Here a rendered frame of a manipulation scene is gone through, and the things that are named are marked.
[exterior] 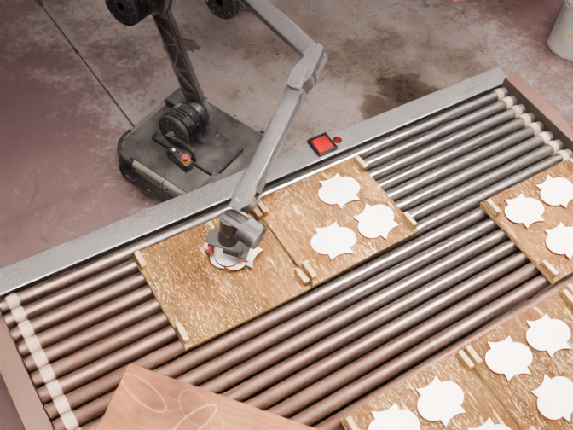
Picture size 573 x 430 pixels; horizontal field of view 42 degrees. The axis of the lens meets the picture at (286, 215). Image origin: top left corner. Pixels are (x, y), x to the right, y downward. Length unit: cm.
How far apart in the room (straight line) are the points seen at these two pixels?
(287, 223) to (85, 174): 155
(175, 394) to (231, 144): 172
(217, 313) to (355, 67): 241
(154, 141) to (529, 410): 203
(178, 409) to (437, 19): 338
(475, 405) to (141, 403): 89
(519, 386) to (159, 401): 99
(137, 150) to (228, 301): 140
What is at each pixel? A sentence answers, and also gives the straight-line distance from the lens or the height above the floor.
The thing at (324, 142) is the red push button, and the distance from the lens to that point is 256.
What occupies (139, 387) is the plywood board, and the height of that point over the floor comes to 104.
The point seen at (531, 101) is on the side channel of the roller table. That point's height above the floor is 95.
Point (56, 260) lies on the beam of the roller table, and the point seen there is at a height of 92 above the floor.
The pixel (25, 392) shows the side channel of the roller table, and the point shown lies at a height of 95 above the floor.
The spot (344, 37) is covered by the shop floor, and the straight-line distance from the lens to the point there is 444.
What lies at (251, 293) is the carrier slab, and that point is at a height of 94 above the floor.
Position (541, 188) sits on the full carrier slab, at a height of 95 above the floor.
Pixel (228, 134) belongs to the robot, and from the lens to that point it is 347.
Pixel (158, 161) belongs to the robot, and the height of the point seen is 24.
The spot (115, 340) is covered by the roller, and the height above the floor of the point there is 92.
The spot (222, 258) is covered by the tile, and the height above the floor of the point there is 96.
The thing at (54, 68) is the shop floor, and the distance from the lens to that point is 416.
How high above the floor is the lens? 280
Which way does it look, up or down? 53 degrees down
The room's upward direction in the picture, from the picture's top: 10 degrees clockwise
